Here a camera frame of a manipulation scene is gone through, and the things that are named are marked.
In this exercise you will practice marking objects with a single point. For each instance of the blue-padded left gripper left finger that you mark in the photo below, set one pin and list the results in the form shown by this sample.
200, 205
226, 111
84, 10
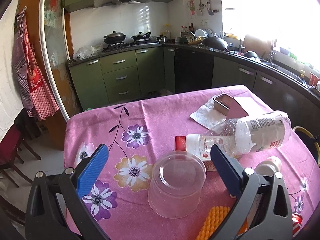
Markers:
44, 218

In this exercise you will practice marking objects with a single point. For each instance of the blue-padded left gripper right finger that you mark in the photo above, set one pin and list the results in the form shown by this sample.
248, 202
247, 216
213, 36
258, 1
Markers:
272, 220

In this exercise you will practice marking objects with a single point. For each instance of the clear water bottle grey label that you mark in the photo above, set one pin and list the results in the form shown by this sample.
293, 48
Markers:
254, 133

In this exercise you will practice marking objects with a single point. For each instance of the silver snack wrapper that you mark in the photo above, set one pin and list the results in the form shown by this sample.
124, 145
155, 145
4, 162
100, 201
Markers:
269, 166

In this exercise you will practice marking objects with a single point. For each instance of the steel kitchen sink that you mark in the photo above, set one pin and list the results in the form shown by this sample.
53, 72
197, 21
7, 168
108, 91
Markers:
287, 72

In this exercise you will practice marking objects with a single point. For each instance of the green lower kitchen cabinets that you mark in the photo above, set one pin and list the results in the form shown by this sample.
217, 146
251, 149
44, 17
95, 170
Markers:
124, 75

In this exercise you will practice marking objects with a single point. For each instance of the red soda can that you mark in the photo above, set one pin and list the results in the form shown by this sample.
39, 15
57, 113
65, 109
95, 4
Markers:
297, 220

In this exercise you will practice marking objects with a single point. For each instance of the orange foam net sleeve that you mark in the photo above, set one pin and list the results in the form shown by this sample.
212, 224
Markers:
215, 217

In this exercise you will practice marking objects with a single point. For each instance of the dark red wooden chair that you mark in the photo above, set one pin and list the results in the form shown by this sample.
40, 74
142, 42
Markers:
10, 145

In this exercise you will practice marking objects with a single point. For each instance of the small bottle red label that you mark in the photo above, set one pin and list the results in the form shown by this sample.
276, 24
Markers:
200, 146

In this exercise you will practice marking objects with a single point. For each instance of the clear plastic cup upside down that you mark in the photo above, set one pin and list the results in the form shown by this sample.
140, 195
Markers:
176, 184

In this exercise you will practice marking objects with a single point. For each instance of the white paper napkin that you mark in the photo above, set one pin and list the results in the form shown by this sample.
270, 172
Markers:
207, 115

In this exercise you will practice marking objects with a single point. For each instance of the pink floral tablecloth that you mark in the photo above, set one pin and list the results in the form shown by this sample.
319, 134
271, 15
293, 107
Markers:
137, 135

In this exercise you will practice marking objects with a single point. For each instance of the small metal tin tray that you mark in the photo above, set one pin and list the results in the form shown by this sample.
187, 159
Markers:
222, 103

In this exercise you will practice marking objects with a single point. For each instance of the red checkered apron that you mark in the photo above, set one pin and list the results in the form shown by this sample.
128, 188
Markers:
37, 99

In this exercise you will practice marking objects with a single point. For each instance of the red cup on counter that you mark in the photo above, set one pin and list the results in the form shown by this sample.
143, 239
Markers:
314, 80

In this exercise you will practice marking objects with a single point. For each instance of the dark cabinets under sink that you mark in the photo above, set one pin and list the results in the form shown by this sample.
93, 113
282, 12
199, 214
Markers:
199, 69

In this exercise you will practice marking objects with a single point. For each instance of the crumpled clear plastic bag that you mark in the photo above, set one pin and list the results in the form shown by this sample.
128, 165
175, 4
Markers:
87, 51

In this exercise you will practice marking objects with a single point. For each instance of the wooden cutting board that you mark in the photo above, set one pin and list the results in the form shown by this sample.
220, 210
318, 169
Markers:
262, 48

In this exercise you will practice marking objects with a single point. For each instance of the large black wok on counter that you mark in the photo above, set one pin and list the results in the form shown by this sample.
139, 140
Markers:
216, 43

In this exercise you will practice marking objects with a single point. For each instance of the black wok with lid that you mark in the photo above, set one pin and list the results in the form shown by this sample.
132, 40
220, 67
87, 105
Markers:
114, 38

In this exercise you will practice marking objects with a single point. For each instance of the black frying pan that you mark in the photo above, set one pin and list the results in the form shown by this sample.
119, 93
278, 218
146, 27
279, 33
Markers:
141, 36

